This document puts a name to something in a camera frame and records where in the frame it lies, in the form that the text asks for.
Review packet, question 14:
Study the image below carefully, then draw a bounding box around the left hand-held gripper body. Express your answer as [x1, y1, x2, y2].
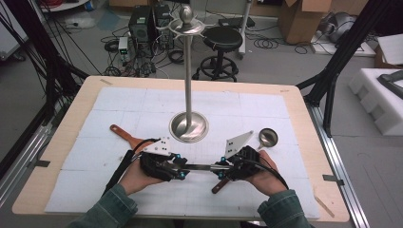
[139, 136, 179, 182]

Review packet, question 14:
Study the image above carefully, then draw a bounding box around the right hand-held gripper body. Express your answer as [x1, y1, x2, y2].
[224, 130, 263, 182]

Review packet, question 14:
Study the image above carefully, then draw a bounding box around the steel ladle with wooden handle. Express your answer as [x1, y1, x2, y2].
[211, 127, 279, 195]

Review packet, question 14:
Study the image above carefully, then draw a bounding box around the wooden spatula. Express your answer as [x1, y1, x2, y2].
[109, 123, 147, 154]

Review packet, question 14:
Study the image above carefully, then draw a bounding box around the steel utensil stand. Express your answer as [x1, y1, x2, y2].
[156, 5, 215, 144]

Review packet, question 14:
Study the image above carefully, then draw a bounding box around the person's left hand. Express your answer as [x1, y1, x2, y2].
[118, 157, 166, 196]

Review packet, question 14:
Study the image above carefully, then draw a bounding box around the person's right hand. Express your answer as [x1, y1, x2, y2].
[245, 149, 288, 197]

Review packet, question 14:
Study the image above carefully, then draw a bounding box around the white foam mat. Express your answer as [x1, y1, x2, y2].
[44, 85, 321, 220]

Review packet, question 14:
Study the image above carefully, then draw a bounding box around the black tape strip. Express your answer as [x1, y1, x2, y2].
[322, 174, 345, 187]
[27, 160, 51, 169]

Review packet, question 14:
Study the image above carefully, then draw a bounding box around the black round stool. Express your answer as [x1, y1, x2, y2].
[192, 26, 244, 83]

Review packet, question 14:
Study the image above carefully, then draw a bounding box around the small white power box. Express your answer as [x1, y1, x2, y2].
[118, 36, 129, 55]

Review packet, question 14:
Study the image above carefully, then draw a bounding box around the white pole stand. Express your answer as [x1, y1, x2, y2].
[237, 0, 255, 60]

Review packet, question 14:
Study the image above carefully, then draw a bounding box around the flat black device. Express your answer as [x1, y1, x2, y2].
[218, 16, 256, 29]

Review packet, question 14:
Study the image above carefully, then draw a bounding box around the black computer tower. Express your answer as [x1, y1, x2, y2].
[153, 3, 175, 48]
[127, 5, 154, 44]

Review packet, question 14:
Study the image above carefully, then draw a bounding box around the white foam block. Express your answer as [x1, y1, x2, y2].
[348, 67, 403, 137]

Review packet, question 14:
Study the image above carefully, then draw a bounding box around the cardboard box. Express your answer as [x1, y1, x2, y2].
[278, 0, 335, 46]

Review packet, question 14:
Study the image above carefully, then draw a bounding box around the white board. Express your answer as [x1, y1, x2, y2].
[310, 31, 377, 58]

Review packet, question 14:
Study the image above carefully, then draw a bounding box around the black curved object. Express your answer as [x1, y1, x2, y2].
[376, 69, 403, 100]

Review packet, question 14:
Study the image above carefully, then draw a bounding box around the grey dome device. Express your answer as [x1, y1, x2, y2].
[319, 11, 357, 44]

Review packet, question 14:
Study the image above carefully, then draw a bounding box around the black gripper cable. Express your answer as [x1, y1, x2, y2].
[103, 138, 162, 196]
[243, 158, 290, 191]

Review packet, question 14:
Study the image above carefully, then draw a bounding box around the aluminium rail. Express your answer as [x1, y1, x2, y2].
[0, 123, 53, 207]
[305, 103, 371, 228]

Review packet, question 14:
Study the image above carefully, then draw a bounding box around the coiled black cable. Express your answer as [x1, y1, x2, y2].
[253, 32, 313, 55]

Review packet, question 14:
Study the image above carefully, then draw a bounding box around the tangle of floor cables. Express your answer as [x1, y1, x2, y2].
[101, 27, 191, 79]

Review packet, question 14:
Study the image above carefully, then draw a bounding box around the black metal frame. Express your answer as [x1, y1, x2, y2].
[0, 0, 90, 179]
[296, 0, 393, 138]

